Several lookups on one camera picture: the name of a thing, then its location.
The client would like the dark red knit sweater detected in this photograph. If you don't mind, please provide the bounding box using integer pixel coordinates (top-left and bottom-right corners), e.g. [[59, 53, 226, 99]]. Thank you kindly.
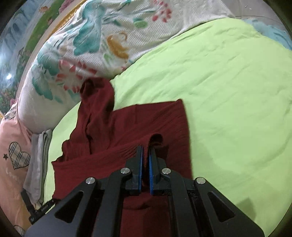
[[52, 78, 197, 236]]

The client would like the grey folded towel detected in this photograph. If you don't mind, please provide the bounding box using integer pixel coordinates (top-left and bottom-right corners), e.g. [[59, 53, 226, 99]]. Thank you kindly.
[[23, 129, 52, 205]]

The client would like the pink heart-print pillow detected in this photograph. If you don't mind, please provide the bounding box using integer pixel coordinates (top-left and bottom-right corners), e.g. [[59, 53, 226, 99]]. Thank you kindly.
[[1, 103, 32, 236]]

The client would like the light green bed sheet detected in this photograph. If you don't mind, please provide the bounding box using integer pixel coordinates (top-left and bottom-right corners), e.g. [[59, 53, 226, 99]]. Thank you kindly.
[[45, 19, 291, 236]]

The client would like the white floral quilt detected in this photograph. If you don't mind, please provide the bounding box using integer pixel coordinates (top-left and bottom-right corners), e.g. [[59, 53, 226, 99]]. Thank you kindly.
[[17, 1, 233, 133]]

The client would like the gold-framed landscape painting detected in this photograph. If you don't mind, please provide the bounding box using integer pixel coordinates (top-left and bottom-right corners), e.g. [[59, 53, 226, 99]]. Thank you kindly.
[[1, 0, 83, 117]]

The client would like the light blue cloth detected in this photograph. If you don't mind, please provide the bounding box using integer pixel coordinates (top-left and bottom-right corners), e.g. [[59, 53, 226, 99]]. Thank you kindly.
[[243, 18, 292, 50]]

